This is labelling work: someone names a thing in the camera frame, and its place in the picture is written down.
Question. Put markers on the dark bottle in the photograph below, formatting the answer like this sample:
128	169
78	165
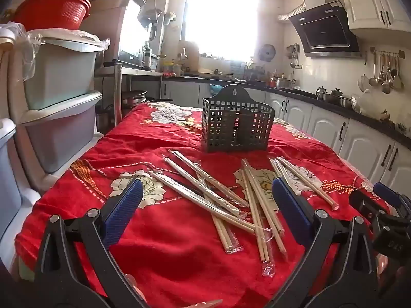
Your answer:
147	56

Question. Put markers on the silver flexible duct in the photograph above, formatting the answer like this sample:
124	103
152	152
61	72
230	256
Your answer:
289	14

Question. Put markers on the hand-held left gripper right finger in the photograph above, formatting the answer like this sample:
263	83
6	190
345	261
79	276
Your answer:
289	205

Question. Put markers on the steel lidded pots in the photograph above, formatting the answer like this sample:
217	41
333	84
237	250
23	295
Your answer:
340	98

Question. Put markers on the black range hood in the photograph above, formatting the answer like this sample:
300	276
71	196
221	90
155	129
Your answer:
324	29

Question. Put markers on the small dark lidded pot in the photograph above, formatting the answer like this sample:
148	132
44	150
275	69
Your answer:
103	118

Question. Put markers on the bright window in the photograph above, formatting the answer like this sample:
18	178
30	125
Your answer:
221	16

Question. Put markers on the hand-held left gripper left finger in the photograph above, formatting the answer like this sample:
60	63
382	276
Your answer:
123	211

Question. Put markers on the group of condiment bottles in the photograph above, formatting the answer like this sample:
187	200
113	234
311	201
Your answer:
258	77

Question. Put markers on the row of hanging kitchen utensils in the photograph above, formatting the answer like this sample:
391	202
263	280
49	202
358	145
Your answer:
387	77

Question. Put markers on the stacked metal steamer pot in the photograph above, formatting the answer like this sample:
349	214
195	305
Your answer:
133	98

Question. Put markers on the hanging metal utensils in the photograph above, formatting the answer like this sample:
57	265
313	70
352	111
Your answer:
292	54

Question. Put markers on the large steel stock pot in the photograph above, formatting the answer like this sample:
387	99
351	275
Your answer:
284	82

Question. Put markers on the person's right hand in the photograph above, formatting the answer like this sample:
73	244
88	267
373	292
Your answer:
382	264

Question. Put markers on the clear plastic bin liner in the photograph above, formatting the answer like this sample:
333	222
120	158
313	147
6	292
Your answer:
24	51

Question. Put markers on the dark grey utensil holder basket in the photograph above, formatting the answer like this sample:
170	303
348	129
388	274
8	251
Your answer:
224	128

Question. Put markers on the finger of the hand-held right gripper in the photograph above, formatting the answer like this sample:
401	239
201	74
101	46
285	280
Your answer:
385	192
362	200

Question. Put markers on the blue basin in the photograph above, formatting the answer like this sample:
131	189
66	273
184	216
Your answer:
217	89

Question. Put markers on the black kitchen countertop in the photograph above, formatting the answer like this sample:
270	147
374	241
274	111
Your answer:
353	110

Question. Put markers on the red floral tablecloth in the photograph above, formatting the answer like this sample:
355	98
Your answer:
160	247

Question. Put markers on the red plastic colander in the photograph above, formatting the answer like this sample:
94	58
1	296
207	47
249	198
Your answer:
51	12

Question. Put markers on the silver countertop oven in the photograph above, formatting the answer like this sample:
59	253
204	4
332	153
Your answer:
109	29

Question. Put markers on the steel kettle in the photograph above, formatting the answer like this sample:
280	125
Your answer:
321	93

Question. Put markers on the light green storage bin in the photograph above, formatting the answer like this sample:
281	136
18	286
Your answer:
57	77

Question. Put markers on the pile of chopsticks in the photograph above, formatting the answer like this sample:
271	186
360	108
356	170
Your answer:
253	192

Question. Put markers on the stainless steel table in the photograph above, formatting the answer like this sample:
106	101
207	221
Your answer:
118	96

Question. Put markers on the person's left hand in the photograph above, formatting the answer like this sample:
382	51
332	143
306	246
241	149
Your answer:
133	287

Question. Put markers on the clear plastic bag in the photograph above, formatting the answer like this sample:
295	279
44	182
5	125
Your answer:
366	104

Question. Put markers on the white upper cabinet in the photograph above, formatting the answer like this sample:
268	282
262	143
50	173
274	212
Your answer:
366	3

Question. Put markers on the small round fan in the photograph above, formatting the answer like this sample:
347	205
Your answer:
267	53

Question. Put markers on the white lower cabinets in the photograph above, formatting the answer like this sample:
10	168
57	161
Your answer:
362	141

